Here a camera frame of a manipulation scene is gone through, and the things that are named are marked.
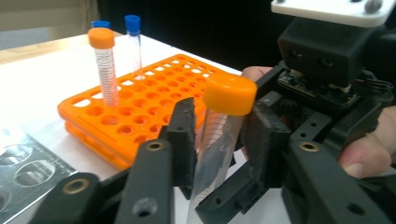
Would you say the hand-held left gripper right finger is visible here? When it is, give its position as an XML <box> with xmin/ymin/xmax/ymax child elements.
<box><xmin>242</xmin><ymin>100</ymin><xmax>292</xmax><ymax>189</ymax></box>

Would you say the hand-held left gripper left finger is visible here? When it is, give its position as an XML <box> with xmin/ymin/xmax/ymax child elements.
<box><xmin>166</xmin><ymin>97</ymin><xmax>198</xmax><ymax>201</ymax></box>

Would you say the orange cap plastic tube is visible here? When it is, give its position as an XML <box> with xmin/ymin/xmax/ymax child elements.
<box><xmin>186</xmin><ymin>74</ymin><xmax>259</xmax><ymax>224</ymax></box>
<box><xmin>87</xmin><ymin>26</ymin><xmax>121</xmax><ymax>108</ymax></box>

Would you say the orange plastic tube rack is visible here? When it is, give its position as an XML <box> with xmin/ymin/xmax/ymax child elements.
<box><xmin>57</xmin><ymin>53</ymin><xmax>242</xmax><ymax>172</ymax></box>

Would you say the blue cap plastic tube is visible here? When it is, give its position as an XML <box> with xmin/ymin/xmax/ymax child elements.
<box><xmin>123</xmin><ymin>14</ymin><xmax>145</xmax><ymax>78</ymax></box>
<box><xmin>91</xmin><ymin>20</ymin><xmax>112</xmax><ymax>30</ymax></box>

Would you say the shiny metal tube rack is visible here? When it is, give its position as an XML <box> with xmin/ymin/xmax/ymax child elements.
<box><xmin>0</xmin><ymin>126</ymin><xmax>78</xmax><ymax>224</ymax></box>

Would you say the black curtain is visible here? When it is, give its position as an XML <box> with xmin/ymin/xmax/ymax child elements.
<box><xmin>96</xmin><ymin>0</ymin><xmax>396</xmax><ymax>76</ymax></box>

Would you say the beige wooden furniture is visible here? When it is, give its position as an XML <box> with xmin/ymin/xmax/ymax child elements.
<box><xmin>0</xmin><ymin>0</ymin><xmax>101</xmax><ymax>32</ymax></box>

